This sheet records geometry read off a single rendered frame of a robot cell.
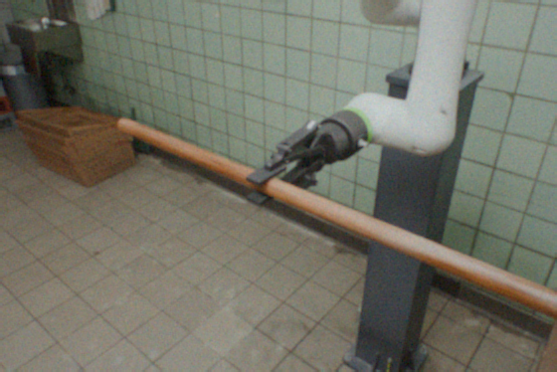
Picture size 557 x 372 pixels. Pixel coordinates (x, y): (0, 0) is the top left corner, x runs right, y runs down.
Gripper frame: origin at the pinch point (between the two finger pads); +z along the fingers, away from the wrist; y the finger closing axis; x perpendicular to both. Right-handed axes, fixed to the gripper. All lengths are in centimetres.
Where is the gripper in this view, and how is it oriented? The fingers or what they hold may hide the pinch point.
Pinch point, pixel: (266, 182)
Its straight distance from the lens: 74.2
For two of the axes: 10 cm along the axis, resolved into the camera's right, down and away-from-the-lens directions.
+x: -7.8, -3.1, 5.4
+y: 0.0, 8.6, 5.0
